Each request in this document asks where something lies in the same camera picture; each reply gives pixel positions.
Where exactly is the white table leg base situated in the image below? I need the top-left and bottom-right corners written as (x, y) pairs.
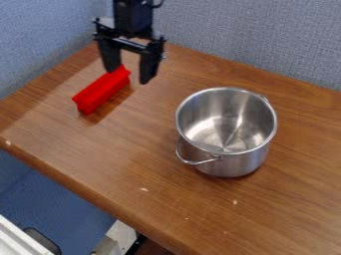
top-left (90, 220), bottom-right (137, 255)

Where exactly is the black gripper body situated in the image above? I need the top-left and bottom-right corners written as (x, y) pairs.
top-left (93, 16), bottom-right (167, 54)

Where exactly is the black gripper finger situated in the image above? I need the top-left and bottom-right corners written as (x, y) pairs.
top-left (97, 39), bottom-right (121, 73)
top-left (140, 41), bottom-right (164, 85)

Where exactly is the white furniture piece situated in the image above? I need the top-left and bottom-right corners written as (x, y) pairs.
top-left (0, 214), bottom-right (53, 255)

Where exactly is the red rectangular block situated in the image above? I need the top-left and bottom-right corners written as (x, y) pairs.
top-left (72, 65), bottom-right (131, 115)

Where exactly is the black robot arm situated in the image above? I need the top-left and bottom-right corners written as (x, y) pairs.
top-left (93, 0), bottom-right (167, 85)

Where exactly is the stainless steel pot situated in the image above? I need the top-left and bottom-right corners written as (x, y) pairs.
top-left (173, 87), bottom-right (278, 177)

